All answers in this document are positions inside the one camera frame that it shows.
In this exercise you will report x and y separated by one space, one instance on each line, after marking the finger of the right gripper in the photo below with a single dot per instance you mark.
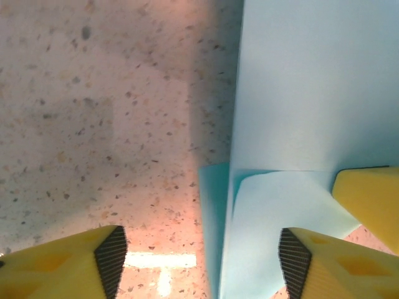
371 199

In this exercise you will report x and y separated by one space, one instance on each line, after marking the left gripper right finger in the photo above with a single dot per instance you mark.
343 271

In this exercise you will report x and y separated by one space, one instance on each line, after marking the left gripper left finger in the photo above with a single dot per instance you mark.
56 271

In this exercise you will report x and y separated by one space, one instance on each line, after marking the light blue paper sheet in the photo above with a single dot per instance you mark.
296 109

